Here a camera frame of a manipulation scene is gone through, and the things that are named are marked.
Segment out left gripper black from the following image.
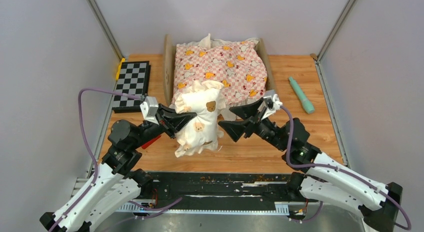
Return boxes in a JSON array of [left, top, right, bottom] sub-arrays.
[[131, 102, 198, 148]]

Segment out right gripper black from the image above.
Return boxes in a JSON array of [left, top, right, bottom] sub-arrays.
[[217, 98, 287, 152]]

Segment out cream pillow brown spots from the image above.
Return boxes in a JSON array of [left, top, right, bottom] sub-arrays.
[[173, 80, 226, 158]]

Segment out pink checkered duck cushion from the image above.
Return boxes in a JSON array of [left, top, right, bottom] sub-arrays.
[[171, 35, 268, 120]]

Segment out wooden pet bed striped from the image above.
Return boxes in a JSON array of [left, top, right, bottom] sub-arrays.
[[162, 34, 277, 105]]

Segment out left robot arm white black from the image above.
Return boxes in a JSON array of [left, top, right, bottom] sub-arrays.
[[39, 102, 197, 231]]

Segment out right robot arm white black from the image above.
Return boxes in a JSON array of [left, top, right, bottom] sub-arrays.
[[219, 99, 403, 231]]

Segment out red white window brick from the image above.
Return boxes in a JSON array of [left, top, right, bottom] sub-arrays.
[[141, 135, 161, 150]]

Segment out black grey chessboard box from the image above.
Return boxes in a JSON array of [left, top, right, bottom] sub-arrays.
[[112, 61, 151, 113]]

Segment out teal cylindrical toy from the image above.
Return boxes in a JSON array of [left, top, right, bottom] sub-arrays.
[[288, 77, 315, 114]]

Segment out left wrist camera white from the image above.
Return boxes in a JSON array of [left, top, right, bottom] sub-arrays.
[[139, 96, 159, 125]]

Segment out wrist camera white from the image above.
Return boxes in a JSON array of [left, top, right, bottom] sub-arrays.
[[259, 90, 283, 120], [139, 96, 159, 125]]

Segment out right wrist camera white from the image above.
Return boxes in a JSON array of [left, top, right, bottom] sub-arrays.
[[259, 90, 283, 120]]

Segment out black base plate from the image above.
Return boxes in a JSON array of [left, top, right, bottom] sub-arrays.
[[125, 171, 318, 208]]

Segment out yellow clip on frame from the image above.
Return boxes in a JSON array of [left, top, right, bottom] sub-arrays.
[[115, 57, 126, 81]]

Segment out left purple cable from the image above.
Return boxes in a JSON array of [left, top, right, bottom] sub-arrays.
[[47, 88, 184, 232]]

